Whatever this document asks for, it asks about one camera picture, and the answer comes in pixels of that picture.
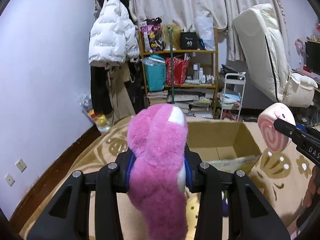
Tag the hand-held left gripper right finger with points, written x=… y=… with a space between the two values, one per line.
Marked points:
x=188 y=176

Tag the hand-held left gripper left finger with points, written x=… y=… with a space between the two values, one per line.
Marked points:
x=130 y=172

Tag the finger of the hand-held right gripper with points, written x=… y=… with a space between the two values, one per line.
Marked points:
x=285 y=127

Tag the pink swirl plush toy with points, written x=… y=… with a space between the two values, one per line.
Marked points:
x=268 y=130

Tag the pink plush bear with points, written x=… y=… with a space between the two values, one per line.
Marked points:
x=155 y=155

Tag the yellow plush toy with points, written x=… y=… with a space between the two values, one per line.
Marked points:
x=191 y=210

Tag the purple haired plush doll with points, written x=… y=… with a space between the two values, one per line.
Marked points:
x=225 y=205

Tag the cardboard box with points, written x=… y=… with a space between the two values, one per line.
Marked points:
x=225 y=135

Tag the person's right hand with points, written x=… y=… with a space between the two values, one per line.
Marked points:
x=312 y=187

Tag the beige patterned blanket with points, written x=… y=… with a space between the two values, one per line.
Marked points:
x=95 y=155

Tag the clear bag of toys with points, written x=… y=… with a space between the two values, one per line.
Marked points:
x=100 y=121

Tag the folded light blue towels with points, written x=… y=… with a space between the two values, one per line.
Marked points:
x=230 y=98

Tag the white trolley cart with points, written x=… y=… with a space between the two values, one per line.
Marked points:
x=235 y=75

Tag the stack of books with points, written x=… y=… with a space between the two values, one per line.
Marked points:
x=185 y=102

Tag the black monitor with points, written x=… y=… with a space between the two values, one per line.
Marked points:
x=312 y=57

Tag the dark hanging clothes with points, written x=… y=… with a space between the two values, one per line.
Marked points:
x=136 y=92

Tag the beige coat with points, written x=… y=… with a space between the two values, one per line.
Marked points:
x=120 y=92

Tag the black coat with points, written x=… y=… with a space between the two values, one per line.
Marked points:
x=98 y=92

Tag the white recliner chair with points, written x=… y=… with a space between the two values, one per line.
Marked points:
x=257 y=42

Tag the group of cosmetic bottles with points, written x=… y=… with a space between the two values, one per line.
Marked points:
x=202 y=76

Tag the teal bag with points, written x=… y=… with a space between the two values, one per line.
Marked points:
x=155 y=77

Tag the red patterned bag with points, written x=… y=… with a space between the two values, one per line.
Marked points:
x=176 y=71

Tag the green pole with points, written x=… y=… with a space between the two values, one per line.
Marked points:
x=172 y=67

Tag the white plastic bag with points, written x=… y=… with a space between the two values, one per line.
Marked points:
x=205 y=32

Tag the wooden shelf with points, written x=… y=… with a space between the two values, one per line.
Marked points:
x=180 y=51

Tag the black box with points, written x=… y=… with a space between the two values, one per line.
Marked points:
x=188 y=41

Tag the printed black pink bag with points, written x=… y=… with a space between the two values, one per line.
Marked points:
x=152 y=37

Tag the blonde wig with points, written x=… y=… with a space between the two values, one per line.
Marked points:
x=176 y=37

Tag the white puffer jacket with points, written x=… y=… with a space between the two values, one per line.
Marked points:
x=107 y=35

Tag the floral white curtain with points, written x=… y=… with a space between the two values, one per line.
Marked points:
x=175 y=0

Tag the white wall socket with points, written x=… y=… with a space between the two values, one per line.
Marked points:
x=9 y=180
x=21 y=165

